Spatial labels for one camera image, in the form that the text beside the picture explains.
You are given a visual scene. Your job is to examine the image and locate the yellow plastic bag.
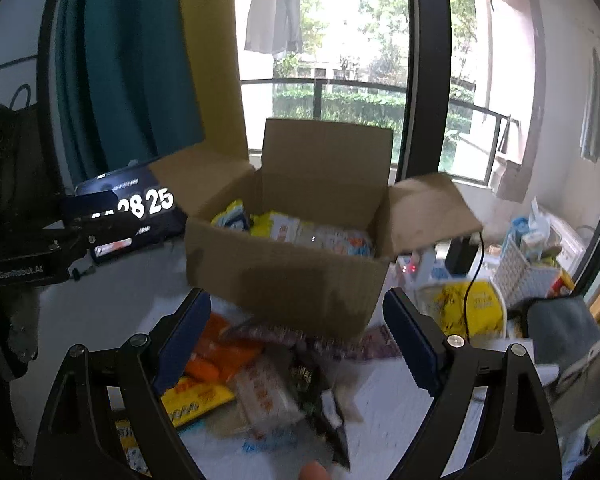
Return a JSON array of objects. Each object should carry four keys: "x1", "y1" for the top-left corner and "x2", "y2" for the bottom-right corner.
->
[{"x1": 415, "y1": 280, "x2": 508, "y2": 338}]

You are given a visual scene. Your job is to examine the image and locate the red yellow box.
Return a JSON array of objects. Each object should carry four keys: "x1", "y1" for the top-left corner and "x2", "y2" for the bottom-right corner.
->
[{"x1": 547, "y1": 267, "x2": 576, "y2": 298}]

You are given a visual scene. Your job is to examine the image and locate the white appliance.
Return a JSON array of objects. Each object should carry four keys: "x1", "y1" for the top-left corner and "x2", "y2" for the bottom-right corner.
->
[{"x1": 550, "y1": 215, "x2": 591, "y2": 271}]

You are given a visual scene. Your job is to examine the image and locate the black power bank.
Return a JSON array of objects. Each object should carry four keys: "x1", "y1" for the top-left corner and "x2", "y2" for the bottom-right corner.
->
[{"x1": 445, "y1": 237, "x2": 481, "y2": 276}]

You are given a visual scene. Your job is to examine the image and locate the black tablet clock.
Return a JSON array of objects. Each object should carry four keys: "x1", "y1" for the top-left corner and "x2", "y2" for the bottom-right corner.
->
[{"x1": 75, "y1": 160, "x2": 188, "y2": 266}]

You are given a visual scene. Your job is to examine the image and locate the black window frame post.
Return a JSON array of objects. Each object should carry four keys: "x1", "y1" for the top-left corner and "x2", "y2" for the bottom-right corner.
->
[{"x1": 397, "y1": 0, "x2": 451, "y2": 181}]

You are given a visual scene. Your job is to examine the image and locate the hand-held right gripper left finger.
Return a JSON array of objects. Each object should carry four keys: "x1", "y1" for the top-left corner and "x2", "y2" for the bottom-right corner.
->
[{"x1": 32, "y1": 287, "x2": 212, "y2": 480}]

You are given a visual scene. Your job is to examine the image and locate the yellow curtain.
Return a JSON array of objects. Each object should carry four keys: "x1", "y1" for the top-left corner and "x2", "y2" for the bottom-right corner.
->
[{"x1": 177, "y1": 0, "x2": 251, "y2": 161}]

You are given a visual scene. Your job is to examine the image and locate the person's right hand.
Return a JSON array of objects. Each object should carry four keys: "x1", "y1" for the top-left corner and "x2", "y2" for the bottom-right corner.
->
[{"x1": 300, "y1": 461, "x2": 333, "y2": 480}]

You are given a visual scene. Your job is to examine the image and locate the balcony railing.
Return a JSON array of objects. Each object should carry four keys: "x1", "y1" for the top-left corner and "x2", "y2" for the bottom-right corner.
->
[{"x1": 240, "y1": 77, "x2": 511, "y2": 186}]

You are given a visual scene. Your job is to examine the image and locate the beige toast bread packet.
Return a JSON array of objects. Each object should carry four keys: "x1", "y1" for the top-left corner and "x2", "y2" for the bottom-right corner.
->
[{"x1": 236, "y1": 355, "x2": 306, "y2": 433}]

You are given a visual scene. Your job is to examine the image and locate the white red-circle snack packet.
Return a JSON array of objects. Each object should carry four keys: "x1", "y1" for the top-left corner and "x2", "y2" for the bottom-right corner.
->
[{"x1": 300, "y1": 220, "x2": 376, "y2": 258}]

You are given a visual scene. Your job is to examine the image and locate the yellow blue snack packet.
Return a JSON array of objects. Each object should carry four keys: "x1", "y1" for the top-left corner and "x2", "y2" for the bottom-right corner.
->
[{"x1": 211, "y1": 200, "x2": 252, "y2": 233}]

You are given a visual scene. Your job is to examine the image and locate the teal curtain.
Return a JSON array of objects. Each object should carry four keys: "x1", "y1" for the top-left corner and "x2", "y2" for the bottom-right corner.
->
[{"x1": 55, "y1": 0, "x2": 203, "y2": 186}]

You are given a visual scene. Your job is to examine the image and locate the white textured tablecloth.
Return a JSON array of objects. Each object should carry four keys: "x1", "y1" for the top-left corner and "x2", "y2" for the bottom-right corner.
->
[{"x1": 40, "y1": 245, "x2": 571, "y2": 480}]

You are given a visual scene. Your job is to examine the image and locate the grey hanging garment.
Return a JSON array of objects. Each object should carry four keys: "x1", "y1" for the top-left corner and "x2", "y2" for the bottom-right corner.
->
[{"x1": 245, "y1": 0, "x2": 303, "y2": 56}]

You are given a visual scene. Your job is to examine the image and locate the blue white carton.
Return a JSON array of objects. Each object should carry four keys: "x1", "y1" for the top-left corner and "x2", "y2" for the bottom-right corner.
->
[{"x1": 510, "y1": 197, "x2": 551, "y2": 261}]

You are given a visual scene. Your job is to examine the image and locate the cardboard box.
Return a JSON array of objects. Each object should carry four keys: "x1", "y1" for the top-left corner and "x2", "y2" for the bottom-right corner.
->
[{"x1": 147, "y1": 117, "x2": 483, "y2": 343}]

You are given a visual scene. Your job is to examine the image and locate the purple printed clear packet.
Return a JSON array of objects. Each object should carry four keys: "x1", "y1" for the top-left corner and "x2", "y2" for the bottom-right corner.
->
[{"x1": 230, "y1": 320, "x2": 398, "y2": 361}]

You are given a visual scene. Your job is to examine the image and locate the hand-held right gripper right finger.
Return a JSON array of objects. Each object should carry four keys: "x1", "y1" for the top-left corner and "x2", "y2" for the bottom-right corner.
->
[{"x1": 382, "y1": 287, "x2": 563, "y2": 480}]

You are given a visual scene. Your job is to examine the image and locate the black bag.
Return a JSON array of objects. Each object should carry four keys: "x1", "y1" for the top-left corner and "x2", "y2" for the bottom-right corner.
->
[{"x1": 0, "y1": 85, "x2": 66, "y2": 261}]

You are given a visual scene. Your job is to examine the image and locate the black cable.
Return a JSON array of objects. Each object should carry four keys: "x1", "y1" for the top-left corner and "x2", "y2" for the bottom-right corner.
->
[{"x1": 462, "y1": 232, "x2": 483, "y2": 336}]

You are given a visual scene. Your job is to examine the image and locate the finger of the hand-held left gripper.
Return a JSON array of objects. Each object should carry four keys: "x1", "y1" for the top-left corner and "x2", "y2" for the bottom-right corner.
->
[{"x1": 60, "y1": 191, "x2": 120, "y2": 222}]

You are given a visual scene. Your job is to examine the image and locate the black snack packet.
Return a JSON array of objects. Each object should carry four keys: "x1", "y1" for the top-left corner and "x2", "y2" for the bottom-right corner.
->
[{"x1": 290, "y1": 355, "x2": 353, "y2": 468}]

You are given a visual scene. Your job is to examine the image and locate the grey cloth bag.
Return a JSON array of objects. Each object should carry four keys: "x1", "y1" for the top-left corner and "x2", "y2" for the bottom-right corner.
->
[{"x1": 525, "y1": 295, "x2": 600, "y2": 391}]

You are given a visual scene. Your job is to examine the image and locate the white plastic basket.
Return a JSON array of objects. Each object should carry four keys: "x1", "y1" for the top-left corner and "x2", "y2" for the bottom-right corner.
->
[{"x1": 495, "y1": 232, "x2": 566, "y2": 311}]

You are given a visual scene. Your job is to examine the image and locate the white charger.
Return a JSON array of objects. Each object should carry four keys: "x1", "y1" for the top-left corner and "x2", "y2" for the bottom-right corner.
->
[{"x1": 415, "y1": 247, "x2": 437, "y2": 281}]

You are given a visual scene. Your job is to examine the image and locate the white power strip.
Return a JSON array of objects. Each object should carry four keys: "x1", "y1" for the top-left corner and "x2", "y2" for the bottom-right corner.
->
[{"x1": 395, "y1": 255, "x2": 431, "y2": 286}]

